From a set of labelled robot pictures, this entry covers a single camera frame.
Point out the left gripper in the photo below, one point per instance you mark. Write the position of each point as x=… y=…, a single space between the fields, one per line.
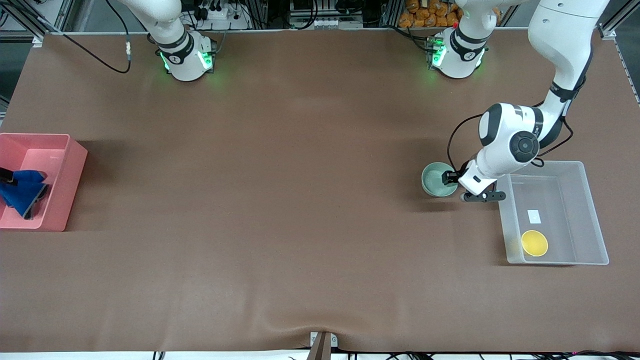
x=460 y=174

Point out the blue microfibre cloth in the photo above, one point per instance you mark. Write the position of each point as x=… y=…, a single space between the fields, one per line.
x=22 y=192

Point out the pale green bowl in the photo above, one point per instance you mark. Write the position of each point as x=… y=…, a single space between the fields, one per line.
x=432 y=180

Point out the yellow cup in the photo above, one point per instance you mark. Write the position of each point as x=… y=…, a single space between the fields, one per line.
x=534 y=243

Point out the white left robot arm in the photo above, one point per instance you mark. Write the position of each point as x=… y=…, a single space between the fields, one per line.
x=565 y=45

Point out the pink plastic bin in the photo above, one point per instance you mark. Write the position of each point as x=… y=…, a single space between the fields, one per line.
x=70 y=165

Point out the white label sticker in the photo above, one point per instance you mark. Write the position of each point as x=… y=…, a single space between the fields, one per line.
x=534 y=216

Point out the clear plastic bin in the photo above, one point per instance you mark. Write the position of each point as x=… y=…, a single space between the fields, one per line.
x=590 y=220

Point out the brown table mat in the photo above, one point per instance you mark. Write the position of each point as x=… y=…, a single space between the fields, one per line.
x=300 y=200

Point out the bag of orange items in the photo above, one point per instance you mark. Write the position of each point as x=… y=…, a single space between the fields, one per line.
x=425 y=15

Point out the metal table clamp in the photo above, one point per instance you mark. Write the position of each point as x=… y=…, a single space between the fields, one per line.
x=322 y=345

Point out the white power strip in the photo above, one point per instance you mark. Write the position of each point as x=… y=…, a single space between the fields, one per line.
x=217 y=12

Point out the aluminium frame beam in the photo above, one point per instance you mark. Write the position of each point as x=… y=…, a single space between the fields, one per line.
x=22 y=17
x=617 y=20

